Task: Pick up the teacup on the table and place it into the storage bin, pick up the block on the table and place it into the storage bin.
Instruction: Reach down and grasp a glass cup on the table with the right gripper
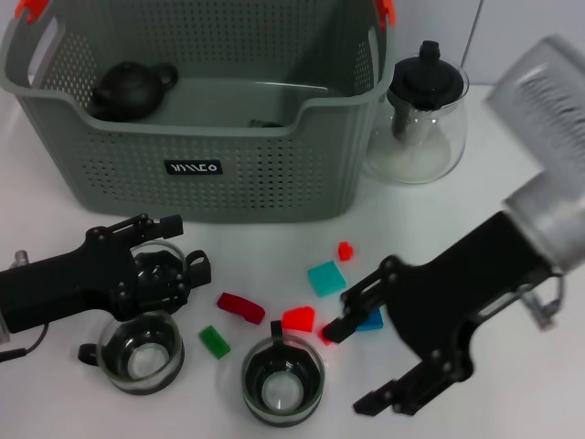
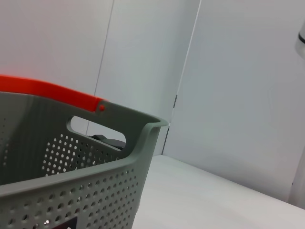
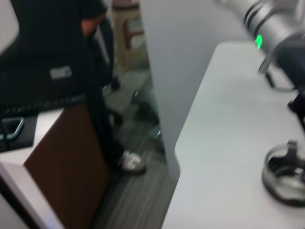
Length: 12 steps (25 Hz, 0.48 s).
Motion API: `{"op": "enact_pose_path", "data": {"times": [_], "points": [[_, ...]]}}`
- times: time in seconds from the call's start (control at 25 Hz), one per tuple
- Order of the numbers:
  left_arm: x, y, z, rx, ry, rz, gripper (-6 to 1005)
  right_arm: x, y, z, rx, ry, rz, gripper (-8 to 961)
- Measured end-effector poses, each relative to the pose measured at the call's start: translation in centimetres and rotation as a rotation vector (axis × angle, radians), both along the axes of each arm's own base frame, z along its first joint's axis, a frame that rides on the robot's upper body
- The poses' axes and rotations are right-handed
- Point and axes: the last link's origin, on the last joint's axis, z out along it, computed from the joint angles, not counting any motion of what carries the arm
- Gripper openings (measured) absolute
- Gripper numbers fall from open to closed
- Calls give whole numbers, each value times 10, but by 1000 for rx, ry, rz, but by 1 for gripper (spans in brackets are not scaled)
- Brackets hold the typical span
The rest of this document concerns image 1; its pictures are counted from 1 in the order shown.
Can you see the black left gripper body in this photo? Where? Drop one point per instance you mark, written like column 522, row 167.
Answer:
column 68, row 288

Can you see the glass teapot with black lid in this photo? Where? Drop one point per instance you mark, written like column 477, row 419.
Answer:
column 425, row 82

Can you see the dark red curved brick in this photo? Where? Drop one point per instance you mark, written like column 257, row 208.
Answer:
column 240, row 308

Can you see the teal square plate brick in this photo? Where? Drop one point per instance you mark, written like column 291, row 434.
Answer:
column 325, row 279

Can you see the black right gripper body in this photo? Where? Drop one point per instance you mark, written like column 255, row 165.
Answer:
column 457, row 283

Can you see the bright red slope brick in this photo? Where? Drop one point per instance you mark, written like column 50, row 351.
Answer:
column 299, row 320

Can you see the green two-stud brick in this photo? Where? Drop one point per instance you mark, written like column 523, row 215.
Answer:
column 215, row 342

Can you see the grey-green perforated storage bin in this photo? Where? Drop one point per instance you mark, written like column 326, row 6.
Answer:
column 228, row 192

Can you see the small red brick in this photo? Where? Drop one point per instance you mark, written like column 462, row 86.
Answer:
column 346, row 251
column 325, row 338

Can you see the dark clay teapot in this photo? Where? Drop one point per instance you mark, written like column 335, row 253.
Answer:
column 132, row 89

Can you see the blue square plate brick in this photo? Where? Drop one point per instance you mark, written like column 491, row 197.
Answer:
column 372, row 324

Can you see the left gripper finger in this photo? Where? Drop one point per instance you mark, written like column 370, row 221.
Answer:
column 160, row 295
column 169, row 225

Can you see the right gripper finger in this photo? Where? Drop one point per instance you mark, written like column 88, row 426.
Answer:
column 361, row 302
column 397, row 395

